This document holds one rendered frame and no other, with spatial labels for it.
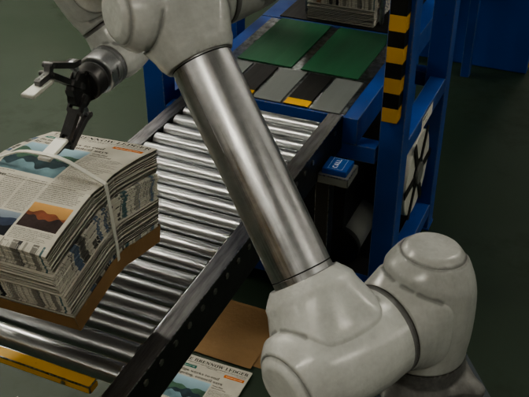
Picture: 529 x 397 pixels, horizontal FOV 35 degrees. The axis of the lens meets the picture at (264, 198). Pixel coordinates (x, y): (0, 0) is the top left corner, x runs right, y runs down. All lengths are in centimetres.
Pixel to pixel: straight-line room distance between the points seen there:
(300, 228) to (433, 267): 22
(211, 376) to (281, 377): 167
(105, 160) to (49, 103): 291
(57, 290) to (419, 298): 70
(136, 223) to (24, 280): 29
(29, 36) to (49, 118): 114
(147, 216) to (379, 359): 77
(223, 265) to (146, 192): 33
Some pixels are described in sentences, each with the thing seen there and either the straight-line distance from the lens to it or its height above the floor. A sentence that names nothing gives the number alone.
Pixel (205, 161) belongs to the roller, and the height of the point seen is 79.
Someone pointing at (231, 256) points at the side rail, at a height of 80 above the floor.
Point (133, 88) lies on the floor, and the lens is 478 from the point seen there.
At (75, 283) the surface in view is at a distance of 169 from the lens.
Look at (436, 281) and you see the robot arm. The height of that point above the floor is 125.
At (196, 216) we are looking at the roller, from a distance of 227.
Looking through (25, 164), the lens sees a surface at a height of 117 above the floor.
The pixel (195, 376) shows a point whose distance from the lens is 292.
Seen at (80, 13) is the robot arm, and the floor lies 142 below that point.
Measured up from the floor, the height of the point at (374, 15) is 85.
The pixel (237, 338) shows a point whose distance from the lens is 305.
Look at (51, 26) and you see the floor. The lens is 571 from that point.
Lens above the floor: 208
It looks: 34 degrees down
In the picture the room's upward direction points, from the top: straight up
